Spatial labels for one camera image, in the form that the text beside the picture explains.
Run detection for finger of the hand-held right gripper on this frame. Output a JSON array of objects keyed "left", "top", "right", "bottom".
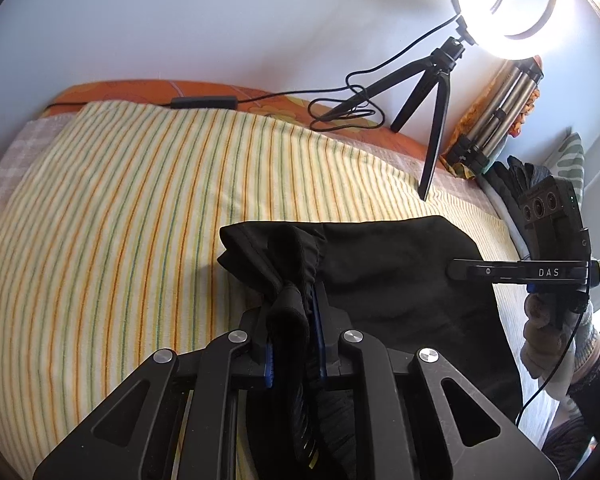
[{"left": 447, "top": 258, "right": 526, "bottom": 281}]

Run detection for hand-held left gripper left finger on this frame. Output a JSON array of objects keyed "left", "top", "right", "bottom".
[{"left": 32, "top": 310, "right": 276, "bottom": 480}]

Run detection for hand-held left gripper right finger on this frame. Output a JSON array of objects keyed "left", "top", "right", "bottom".
[{"left": 310, "top": 282, "right": 563, "bottom": 480}]

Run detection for black pants with yellow print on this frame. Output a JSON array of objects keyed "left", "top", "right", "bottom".
[{"left": 217, "top": 215, "right": 523, "bottom": 480}]

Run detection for person's right hand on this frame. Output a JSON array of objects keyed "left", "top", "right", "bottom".
[{"left": 520, "top": 290, "right": 600, "bottom": 391}]

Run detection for light grey folded garment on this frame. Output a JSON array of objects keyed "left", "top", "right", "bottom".
[{"left": 480, "top": 180, "right": 531, "bottom": 258}]

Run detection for green patterned pillow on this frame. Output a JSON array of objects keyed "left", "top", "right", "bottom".
[{"left": 550, "top": 132, "right": 586, "bottom": 196}]

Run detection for small black tripod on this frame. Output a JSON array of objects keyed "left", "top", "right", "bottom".
[{"left": 322, "top": 16, "right": 468, "bottom": 202}]

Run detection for yellow striped blanket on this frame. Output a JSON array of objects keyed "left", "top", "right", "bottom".
[{"left": 0, "top": 100, "right": 526, "bottom": 480}]

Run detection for orange mattress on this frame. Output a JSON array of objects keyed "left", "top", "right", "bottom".
[{"left": 45, "top": 79, "right": 431, "bottom": 161}]

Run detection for pink checked sheet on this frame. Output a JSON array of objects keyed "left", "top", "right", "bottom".
[{"left": 0, "top": 120, "right": 41, "bottom": 231}]

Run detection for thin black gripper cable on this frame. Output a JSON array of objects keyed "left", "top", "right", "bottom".
[{"left": 515, "top": 300, "right": 591, "bottom": 426}]

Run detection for black power cable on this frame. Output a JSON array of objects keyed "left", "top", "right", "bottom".
[{"left": 45, "top": 15, "right": 461, "bottom": 133}]

